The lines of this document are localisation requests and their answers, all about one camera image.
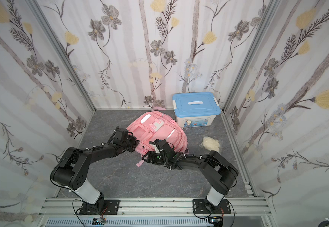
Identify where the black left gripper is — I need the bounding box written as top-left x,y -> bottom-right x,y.
121,134 -> 141,152

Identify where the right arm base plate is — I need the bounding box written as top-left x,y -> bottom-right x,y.
192,199 -> 232,215

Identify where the white slotted cable duct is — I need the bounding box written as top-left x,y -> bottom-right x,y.
45,217 -> 214,227

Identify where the glass flask with stopper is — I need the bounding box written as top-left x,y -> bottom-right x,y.
183,120 -> 192,132

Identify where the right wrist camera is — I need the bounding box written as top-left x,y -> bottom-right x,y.
154,139 -> 167,147

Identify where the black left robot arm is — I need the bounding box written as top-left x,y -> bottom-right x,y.
50,130 -> 140,204

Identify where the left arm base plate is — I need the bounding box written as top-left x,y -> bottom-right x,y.
79,200 -> 120,215

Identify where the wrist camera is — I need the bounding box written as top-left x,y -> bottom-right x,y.
154,139 -> 167,147
114,127 -> 129,141

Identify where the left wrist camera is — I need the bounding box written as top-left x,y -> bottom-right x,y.
114,127 -> 129,141

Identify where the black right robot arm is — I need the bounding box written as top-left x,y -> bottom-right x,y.
142,140 -> 239,207

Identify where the plastic bag of white gloves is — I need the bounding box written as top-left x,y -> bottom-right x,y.
199,136 -> 222,154

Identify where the white box with blue lid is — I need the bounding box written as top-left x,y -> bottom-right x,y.
173,92 -> 221,128

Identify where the pink backpack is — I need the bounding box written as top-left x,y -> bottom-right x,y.
127,111 -> 189,167

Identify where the aluminium front rail frame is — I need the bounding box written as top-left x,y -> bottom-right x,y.
38,197 -> 276,227

